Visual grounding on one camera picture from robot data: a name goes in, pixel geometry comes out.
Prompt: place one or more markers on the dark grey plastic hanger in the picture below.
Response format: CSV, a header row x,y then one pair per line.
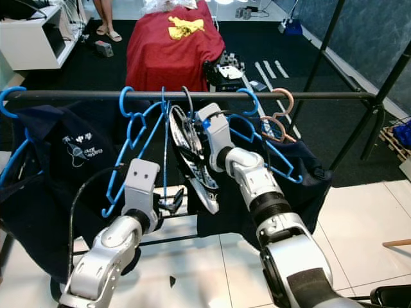
x,y
196,167

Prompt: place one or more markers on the blue hanger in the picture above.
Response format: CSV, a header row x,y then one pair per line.
x,y
4,102
282,163
122,165

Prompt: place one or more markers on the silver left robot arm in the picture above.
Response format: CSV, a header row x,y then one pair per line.
x,y
103,263

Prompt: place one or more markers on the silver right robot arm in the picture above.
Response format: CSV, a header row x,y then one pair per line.
x,y
263,186

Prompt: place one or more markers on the tan hanger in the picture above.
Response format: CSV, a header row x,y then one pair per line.
x,y
291,101

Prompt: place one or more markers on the black box with white sheet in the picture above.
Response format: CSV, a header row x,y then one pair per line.
x,y
226,72

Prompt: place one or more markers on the red cloth with yellow print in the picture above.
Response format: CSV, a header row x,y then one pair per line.
x,y
160,64

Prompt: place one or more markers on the small grey box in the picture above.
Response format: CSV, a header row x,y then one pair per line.
x,y
104,48

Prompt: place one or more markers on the small dark electronic device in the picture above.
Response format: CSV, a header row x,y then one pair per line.
x,y
244,11

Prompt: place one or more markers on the white plastic bag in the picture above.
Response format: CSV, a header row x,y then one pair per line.
x,y
170,5

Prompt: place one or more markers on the black metal clothes rack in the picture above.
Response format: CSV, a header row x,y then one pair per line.
x,y
327,95

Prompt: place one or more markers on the person's bare legs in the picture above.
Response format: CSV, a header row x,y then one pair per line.
x,y
108,19

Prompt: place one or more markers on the white shelf unit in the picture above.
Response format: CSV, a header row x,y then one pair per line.
x,y
32,45

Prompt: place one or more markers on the wooden slat crate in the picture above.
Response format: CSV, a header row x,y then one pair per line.
x,y
388,144

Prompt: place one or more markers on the blue bag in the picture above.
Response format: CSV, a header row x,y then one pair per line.
x,y
403,133

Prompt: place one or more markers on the black backpack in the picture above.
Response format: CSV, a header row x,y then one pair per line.
x,y
22,8

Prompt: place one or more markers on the wooden stick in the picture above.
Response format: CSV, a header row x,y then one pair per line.
x,y
397,244

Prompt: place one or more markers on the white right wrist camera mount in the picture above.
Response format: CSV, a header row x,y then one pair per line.
x,y
217,135

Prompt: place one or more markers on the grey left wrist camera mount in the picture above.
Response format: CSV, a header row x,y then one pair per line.
x,y
142,186

